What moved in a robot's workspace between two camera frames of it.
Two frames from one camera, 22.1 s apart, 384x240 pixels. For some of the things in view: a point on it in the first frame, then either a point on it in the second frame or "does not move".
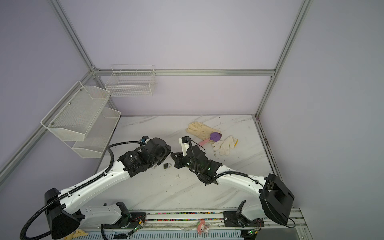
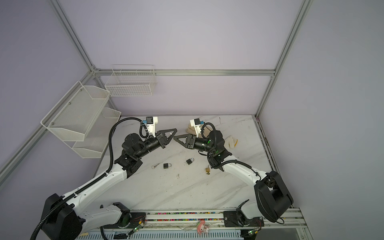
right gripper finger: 177,156 -> 176,138
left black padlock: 166,166 does not move
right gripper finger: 179,161 -> 184,144
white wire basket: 131,80 does not move
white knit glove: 225,145 does not move
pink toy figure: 202,227 does not move
